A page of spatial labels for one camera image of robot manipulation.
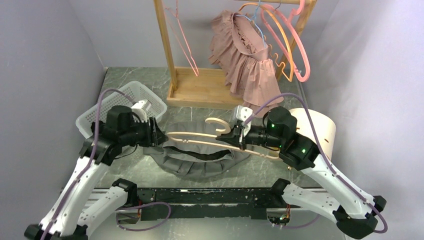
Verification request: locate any pink pleated skirt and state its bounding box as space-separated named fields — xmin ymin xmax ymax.
xmin=208 ymin=10 xmax=282 ymax=118

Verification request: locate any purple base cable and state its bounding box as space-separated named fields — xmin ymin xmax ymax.
xmin=115 ymin=202 xmax=172 ymax=232

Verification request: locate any cream cylinder with orange base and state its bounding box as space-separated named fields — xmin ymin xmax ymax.
xmin=289 ymin=108 xmax=336 ymax=161

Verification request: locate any grey skirt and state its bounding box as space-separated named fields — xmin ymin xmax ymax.
xmin=142 ymin=120 xmax=251 ymax=179

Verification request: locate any thick pink plastic hanger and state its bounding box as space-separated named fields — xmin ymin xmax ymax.
xmin=262 ymin=0 xmax=316 ymax=83

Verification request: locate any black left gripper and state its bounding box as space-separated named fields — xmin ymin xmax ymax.
xmin=120 ymin=115 xmax=169 ymax=147

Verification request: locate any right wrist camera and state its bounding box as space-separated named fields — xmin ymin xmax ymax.
xmin=232 ymin=105 xmax=253 ymax=127

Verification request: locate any thin pink wire hanger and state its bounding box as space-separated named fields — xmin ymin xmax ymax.
xmin=164 ymin=0 xmax=200 ymax=77

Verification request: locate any blue wire hanger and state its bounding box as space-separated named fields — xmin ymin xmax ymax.
xmin=230 ymin=0 xmax=268 ymax=56

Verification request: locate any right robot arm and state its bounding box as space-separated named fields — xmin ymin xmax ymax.
xmin=217 ymin=106 xmax=387 ymax=240

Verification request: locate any orange wavy plastic hanger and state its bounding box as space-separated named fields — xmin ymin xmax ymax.
xmin=238 ymin=2 xmax=295 ymax=82

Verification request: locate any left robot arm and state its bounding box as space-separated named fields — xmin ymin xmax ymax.
xmin=24 ymin=105 xmax=168 ymax=240

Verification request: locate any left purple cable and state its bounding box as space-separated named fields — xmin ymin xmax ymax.
xmin=39 ymin=88 xmax=137 ymax=240

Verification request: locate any beige wooden hanger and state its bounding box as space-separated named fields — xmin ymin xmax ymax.
xmin=166 ymin=117 xmax=279 ymax=160

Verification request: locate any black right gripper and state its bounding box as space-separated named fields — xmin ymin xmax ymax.
xmin=215 ymin=122 xmax=283 ymax=151

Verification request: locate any white plastic laundry basket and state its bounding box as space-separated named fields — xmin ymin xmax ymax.
xmin=75 ymin=80 xmax=168 ymax=140

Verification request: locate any black base frame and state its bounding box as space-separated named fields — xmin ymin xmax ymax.
xmin=136 ymin=178 xmax=290 ymax=221

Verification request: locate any wooden clothes rack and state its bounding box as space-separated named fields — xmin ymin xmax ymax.
xmin=152 ymin=0 xmax=318 ymax=110

